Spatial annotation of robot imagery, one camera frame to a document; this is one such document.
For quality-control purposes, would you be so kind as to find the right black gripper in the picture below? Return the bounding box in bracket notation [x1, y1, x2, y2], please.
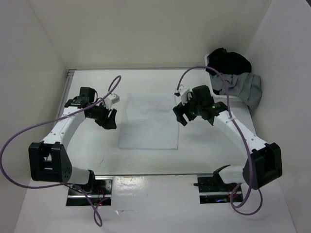
[173, 91, 203, 126]

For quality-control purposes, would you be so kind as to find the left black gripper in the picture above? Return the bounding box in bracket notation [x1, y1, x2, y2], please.
[87, 101, 117, 130]

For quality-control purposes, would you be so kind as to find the white skirt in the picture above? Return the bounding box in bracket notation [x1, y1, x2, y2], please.
[119, 93, 179, 150]

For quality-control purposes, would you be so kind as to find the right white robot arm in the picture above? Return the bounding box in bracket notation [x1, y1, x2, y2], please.
[173, 85, 282, 191]

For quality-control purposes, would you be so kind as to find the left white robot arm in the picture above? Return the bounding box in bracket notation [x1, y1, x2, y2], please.
[28, 87, 120, 194]

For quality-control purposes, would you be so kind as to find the white plastic bin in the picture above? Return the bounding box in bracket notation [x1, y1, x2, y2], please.
[204, 53, 243, 103]

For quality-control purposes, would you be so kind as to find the black garment in bin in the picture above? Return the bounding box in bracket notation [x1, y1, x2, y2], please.
[207, 48, 252, 75]

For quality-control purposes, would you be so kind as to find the grey garment in bin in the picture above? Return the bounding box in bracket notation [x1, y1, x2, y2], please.
[222, 73, 262, 109]

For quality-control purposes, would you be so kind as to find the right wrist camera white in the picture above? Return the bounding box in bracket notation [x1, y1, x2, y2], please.
[174, 85, 192, 104]

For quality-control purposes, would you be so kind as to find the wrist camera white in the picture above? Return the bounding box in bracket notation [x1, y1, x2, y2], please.
[174, 85, 192, 104]
[103, 94, 120, 110]

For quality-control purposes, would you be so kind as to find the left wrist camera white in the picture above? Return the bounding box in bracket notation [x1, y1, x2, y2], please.
[103, 94, 120, 110]

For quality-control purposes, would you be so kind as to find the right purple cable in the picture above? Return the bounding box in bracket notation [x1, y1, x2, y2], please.
[176, 66, 264, 216]

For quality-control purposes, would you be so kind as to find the purple cable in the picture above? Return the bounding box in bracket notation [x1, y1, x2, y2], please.
[176, 66, 264, 216]
[0, 75, 122, 227]

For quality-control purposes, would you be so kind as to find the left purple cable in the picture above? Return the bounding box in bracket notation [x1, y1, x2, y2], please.
[0, 75, 122, 227]

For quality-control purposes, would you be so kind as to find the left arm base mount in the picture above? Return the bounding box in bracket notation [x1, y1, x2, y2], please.
[66, 176, 113, 207]

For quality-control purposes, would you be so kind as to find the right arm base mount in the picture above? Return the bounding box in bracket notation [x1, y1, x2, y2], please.
[193, 175, 243, 204]

